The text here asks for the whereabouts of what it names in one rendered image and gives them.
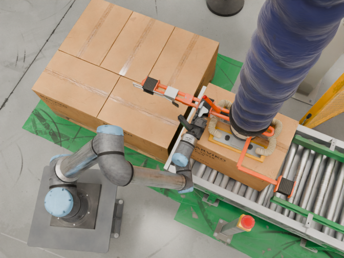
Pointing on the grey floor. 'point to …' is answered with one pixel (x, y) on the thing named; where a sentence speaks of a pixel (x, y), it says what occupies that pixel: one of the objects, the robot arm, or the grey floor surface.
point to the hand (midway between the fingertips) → (201, 105)
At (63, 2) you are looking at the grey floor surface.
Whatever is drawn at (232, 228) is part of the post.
